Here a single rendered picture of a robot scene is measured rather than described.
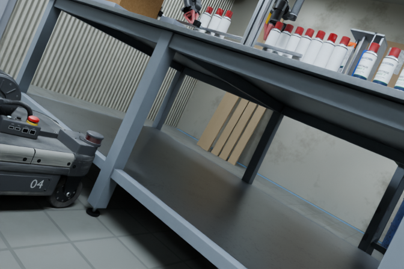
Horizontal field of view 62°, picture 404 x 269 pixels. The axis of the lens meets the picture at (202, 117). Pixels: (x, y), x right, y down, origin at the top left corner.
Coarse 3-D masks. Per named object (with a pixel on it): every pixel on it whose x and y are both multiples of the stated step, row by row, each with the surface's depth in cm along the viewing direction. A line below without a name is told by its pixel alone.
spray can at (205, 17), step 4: (208, 8) 179; (212, 8) 179; (208, 12) 179; (204, 16) 178; (208, 16) 178; (200, 20) 179; (204, 20) 178; (208, 20) 179; (204, 24) 179; (196, 28) 180
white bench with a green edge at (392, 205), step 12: (396, 180) 209; (396, 192) 261; (384, 204) 210; (396, 204) 263; (384, 216) 262; (372, 228) 211; (384, 228) 263; (372, 240) 241; (372, 252) 264; (384, 252) 232
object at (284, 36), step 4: (288, 24) 150; (288, 28) 149; (292, 28) 150; (284, 32) 149; (288, 32) 149; (280, 36) 150; (284, 36) 149; (288, 36) 149; (280, 40) 149; (284, 40) 149; (288, 40) 149; (276, 44) 150; (280, 44) 149; (284, 44) 149; (284, 48) 150; (272, 52) 151; (276, 52) 149; (280, 52) 149
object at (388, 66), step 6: (396, 48) 122; (390, 54) 123; (396, 54) 122; (384, 60) 123; (390, 60) 122; (396, 60) 122; (384, 66) 123; (390, 66) 122; (396, 66) 123; (378, 72) 124; (384, 72) 122; (390, 72) 122; (378, 78) 123; (384, 78) 122; (390, 78) 123; (384, 84) 122
